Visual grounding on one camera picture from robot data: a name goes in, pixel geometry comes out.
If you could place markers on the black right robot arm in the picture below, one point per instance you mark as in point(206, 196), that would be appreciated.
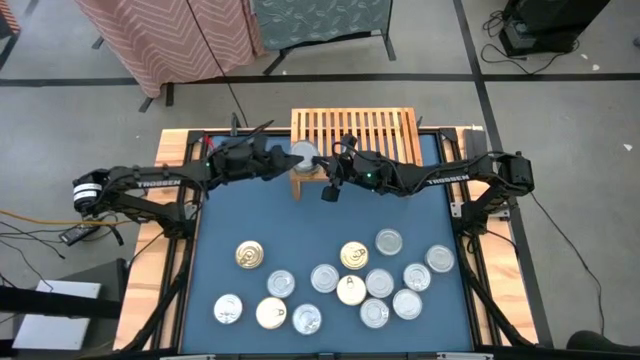
point(450, 179)

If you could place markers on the blue table mat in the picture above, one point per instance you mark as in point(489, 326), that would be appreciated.
point(310, 225)

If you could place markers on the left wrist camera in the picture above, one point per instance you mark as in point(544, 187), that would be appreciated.
point(261, 142)

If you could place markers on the plain silver-lid can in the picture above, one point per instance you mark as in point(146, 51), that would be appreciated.
point(388, 242)

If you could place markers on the teal can silver lid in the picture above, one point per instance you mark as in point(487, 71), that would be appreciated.
point(280, 283)

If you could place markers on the black metal bar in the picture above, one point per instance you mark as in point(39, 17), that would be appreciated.
point(50, 302)

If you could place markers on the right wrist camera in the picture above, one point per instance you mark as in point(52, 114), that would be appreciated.
point(348, 140)

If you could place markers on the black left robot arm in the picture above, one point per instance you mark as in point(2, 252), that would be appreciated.
point(160, 182)

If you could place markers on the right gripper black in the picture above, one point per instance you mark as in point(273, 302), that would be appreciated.
point(357, 172)

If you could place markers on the pink chevron cloth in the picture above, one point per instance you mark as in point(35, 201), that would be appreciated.
point(165, 40)

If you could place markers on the silver-lid seafood can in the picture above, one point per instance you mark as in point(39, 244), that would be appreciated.
point(416, 277)
point(439, 258)
point(305, 155)
point(324, 278)
point(406, 304)

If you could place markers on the white box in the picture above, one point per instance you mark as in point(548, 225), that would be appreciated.
point(50, 332)

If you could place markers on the black cloth rack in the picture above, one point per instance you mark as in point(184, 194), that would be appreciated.
point(279, 61)
point(169, 97)

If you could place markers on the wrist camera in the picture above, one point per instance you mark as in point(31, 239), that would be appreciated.
point(348, 140)
point(261, 142)

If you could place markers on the red can silver lid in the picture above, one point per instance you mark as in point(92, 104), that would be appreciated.
point(228, 308)

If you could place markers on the green-white can silver lid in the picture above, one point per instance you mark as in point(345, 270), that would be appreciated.
point(379, 283)

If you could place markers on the white strip on frame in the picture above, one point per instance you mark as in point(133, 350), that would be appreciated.
point(187, 357)
point(465, 356)

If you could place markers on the black flat box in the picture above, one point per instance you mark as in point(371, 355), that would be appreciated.
point(475, 144)

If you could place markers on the wooden slatted shelf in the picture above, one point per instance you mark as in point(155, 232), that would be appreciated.
point(411, 135)

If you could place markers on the black equipment case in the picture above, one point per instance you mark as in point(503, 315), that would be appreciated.
point(550, 20)

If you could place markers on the black power adapter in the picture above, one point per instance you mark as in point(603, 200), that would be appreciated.
point(79, 235)

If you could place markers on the orange striped object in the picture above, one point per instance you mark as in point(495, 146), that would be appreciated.
point(7, 17)

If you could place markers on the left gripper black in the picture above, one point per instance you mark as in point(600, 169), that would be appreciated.
point(240, 162)

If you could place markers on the black rounded object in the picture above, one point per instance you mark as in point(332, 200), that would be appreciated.
point(600, 342)

